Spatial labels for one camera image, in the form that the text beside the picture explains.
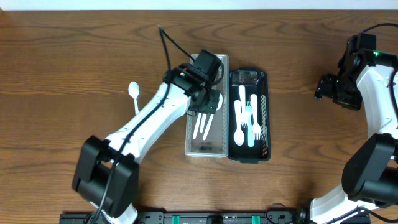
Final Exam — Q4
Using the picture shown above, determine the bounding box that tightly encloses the white plastic spoon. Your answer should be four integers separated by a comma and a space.
200, 114, 206, 133
128, 82, 140, 115
192, 113, 202, 139
202, 93, 223, 141

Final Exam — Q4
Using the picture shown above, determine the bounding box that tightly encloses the white plastic fork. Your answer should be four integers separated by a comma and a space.
238, 85, 247, 128
250, 94, 261, 141

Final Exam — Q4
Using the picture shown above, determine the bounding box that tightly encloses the light blue plastic fork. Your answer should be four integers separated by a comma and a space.
246, 101, 254, 147

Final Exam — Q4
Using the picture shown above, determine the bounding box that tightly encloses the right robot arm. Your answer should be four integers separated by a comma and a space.
301, 32, 397, 223

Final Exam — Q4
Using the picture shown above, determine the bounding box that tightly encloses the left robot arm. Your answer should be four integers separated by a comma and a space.
72, 50, 228, 223

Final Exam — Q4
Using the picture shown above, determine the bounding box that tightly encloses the clear perforated plastic basket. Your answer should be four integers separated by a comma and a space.
185, 54, 229, 157

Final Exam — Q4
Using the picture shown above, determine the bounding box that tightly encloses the black perforated plastic basket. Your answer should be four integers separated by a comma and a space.
228, 67, 271, 164

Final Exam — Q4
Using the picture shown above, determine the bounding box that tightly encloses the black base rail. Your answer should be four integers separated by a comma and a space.
58, 203, 312, 224

